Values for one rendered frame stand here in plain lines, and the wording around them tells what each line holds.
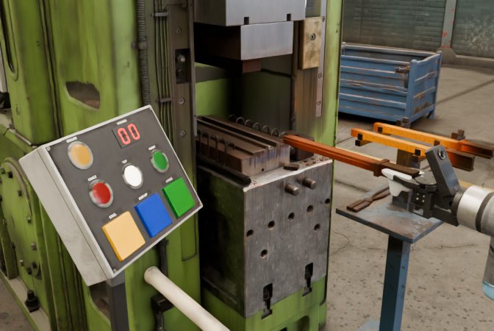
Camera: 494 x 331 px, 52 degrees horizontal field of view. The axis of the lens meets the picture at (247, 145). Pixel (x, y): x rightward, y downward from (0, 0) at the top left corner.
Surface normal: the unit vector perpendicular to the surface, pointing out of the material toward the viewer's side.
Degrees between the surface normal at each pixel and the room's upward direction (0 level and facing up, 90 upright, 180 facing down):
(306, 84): 90
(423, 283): 0
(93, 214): 60
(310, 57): 90
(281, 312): 90
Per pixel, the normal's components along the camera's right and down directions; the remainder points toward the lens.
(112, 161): 0.78, -0.35
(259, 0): 0.64, 0.25
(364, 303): 0.00, -0.95
